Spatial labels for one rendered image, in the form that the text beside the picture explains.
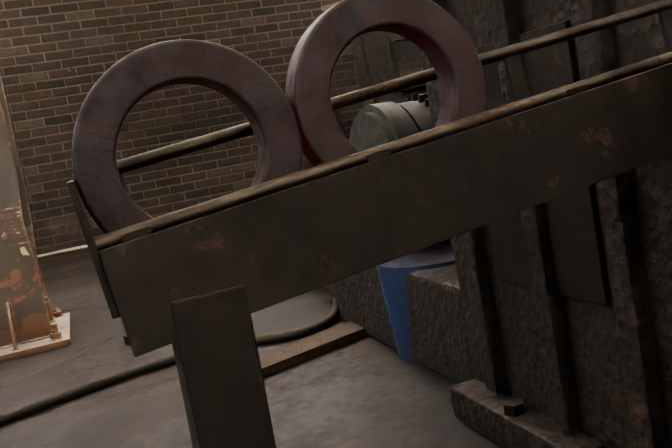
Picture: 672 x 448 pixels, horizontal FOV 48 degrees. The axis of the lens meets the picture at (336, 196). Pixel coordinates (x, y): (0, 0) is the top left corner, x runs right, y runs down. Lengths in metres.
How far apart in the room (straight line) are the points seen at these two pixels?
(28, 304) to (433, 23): 2.64
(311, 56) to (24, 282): 2.59
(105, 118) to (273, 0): 6.50
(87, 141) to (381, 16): 0.27
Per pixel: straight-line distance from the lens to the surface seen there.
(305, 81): 0.64
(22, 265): 3.15
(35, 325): 3.18
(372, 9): 0.67
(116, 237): 0.59
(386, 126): 1.98
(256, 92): 0.63
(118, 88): 0.61
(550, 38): 0.83
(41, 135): 6.70
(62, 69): 6.74
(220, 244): 0.59
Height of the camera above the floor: 0.64
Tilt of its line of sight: 5 degrees down
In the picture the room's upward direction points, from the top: 10 degrees counter-clockwise
